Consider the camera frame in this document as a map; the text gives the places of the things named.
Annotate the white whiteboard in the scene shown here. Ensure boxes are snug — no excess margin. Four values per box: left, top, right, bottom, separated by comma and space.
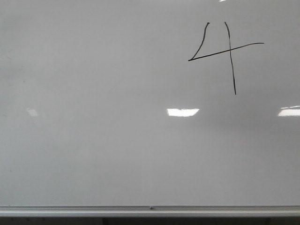
0, 0, 300, 206

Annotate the aluminium whiteboard tray rail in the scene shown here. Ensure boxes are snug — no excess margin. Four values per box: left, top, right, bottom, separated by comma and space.
0, 205, 300, 218

